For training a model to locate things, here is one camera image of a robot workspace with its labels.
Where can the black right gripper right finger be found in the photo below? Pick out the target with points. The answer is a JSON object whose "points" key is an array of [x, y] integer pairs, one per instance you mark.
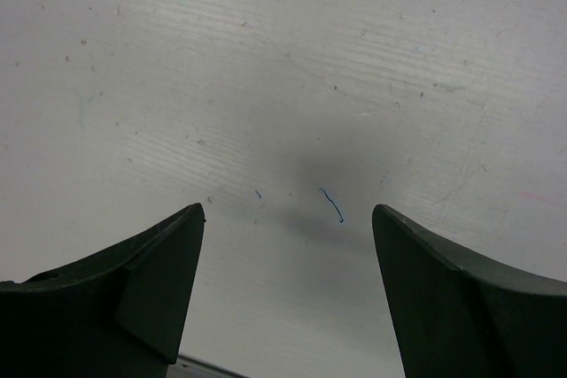
{"points": [[458, 313]]}

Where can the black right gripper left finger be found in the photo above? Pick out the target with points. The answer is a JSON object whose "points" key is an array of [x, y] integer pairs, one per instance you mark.
{"points": [[119, 312]]}

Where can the aluminium mounting rail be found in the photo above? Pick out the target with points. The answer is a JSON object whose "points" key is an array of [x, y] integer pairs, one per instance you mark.
{"points": [[199, 368]]}

